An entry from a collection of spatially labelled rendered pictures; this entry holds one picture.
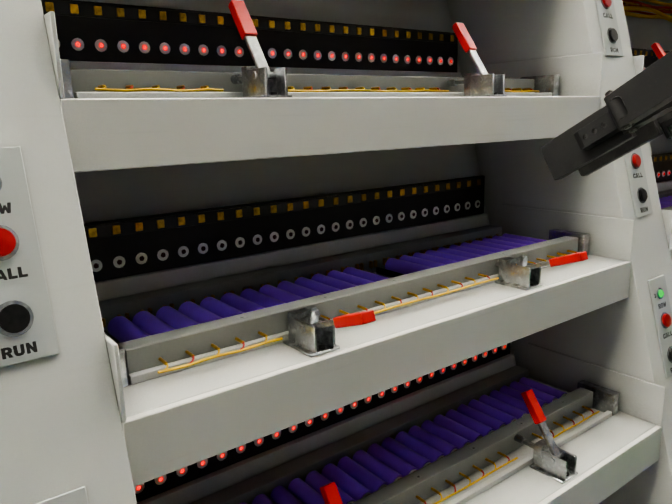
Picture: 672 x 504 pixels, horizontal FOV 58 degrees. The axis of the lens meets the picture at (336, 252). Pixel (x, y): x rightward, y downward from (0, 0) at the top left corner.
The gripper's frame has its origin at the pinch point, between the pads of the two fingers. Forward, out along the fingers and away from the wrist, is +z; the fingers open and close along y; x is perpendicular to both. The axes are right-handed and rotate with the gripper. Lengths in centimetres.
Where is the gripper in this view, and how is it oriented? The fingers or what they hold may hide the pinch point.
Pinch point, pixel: (597, 141)
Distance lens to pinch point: 51.9
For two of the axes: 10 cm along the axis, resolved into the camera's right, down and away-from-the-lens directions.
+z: -5.1, 3.6, 7.8
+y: -8.0, 1.5, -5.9
